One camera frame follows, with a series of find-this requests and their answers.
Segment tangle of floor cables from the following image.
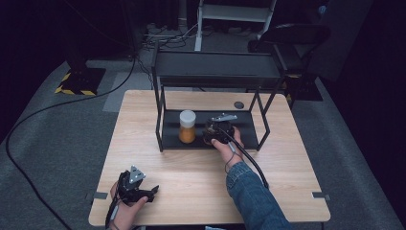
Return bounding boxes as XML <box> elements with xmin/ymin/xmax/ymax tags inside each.
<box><xmin>140</xmin><ymin>22</ymin><xmax>199</xmax><ymax>50</ymax></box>

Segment left hand-held gripper cable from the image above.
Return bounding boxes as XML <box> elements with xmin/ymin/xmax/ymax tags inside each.
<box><xmin>104</xmin><ymin>191</ymin><xmax>123</xmax><ymax>229</ymax></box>

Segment person's left hand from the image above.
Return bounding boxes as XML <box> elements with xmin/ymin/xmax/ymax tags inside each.
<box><xmin>109</xmin><ymin>183</ymin><xmax>149</xmax><ymax>230</ymax></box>

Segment right hand-held gripper cable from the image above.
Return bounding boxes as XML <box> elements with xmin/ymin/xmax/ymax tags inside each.
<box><xmin>218</xmin><ymin>127</ymin><xmax>271</xmax><ymax>190</ymax></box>

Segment long black floor cable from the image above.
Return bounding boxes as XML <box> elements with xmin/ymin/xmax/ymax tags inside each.
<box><xmin>5</xmin><ymin>54</ymin><xmax>138</xmax><ymax>230</ymax></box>

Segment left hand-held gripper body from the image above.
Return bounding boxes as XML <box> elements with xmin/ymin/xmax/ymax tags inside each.
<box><xmin>116</xmin><ymin>164</ymin><xmax>151</xmax><ymax>206</ymax></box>

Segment person's right hand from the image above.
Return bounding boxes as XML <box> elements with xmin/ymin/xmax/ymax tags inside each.
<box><xmin>211</xmin><ymin>126</ymin><xmax>246</xmax><ymax>175</ymax></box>

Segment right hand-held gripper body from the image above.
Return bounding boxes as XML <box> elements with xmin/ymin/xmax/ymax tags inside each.
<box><xmin>202</xmin><ymin>113</ymin><xmax>238</xmax><ymax>146</ymax></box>

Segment large white-lid amber jar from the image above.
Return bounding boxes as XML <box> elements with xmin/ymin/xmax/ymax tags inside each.
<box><xmin>177</xmin><ymin>109</ymin><xmax>197</xmax><ymax>145</ymax></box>

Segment black chair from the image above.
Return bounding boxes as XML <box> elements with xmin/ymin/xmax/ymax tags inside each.
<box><xmin>248</xmin><ymin>22</ymin><xmax>332</xmax><ymax>73</ymax></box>

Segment white metal frame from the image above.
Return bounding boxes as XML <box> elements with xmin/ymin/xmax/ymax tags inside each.
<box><xmin>194</xmin><ymin>0</ymin><xmax>278</xmax><ymax>52</ymax></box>

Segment grey table clamp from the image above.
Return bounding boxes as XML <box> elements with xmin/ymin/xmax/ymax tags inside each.
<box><xmin>311</xmin><ymin>191</ymin><xmax>331</xmax><ymax>201</ymax></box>
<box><xmin>85</xmin><ymin>191</ymin><xmax>109</xmax><ymax>201</ymax></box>

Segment hand-held gripper cable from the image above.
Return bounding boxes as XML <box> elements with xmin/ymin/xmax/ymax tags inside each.
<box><xmin>104</xmin><ymin>191</ymin><xmax>123</xmax><ymax>229</ymax></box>
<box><xmin>218</xmin><ymin>127</ymin><xmax>271</xmax><ymax>190</ymax></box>

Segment black stand base yellow stripes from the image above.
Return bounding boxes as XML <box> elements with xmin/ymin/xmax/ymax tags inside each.
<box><xmin>281</xmin><ymin>73</ymin><xmax>324</xmax><ymax>103</ymax></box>
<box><xmin>55</xmin><ymin>47</ymin><xmax>107</xmax><ymax>97</ymax></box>

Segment black metal two-tier rack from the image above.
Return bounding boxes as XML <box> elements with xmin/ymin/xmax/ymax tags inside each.
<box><xmin>150</xmin><ymin>41</ymin><xmax>286</xmax><ymax>153</ymax></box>

